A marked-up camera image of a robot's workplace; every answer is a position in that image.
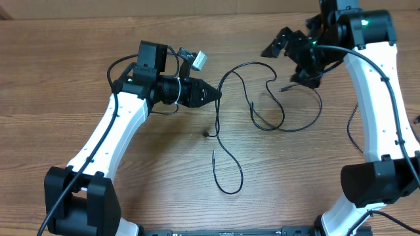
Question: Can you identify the black USB-A cable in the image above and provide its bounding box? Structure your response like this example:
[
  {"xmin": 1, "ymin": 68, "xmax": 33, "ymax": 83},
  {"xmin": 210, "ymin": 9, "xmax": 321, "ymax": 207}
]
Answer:
[{"xmin": 346, "ymin": 103, "xmax": 420, "ymax": 155}]

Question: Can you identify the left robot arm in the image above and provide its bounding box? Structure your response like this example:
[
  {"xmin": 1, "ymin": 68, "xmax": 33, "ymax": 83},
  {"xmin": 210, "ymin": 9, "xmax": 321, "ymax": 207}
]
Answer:
[{"xmin": 37, "ymin": 41, "xmax": 221, "ymax": 235}]

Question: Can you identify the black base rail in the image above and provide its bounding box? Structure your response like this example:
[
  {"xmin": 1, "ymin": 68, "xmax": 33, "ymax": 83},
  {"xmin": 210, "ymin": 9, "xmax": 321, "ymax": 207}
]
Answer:
[{"xmin": 142, "ymin": 226, "xmax": 322, "ymax": 236}]

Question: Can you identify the thin black USB-C cable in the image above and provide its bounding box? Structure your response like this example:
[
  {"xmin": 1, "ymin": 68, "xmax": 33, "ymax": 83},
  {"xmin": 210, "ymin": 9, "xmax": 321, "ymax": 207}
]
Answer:
[{"xmin": 202, "ymin": 61, "xmax": 285, "ymax": 195}]

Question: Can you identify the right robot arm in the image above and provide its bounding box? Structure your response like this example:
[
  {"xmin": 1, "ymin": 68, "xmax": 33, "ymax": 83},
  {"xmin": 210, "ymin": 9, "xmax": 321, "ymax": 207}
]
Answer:
[{"xmin": 262, "ymin": 1, "xmax": 419, "ymax": 235}]

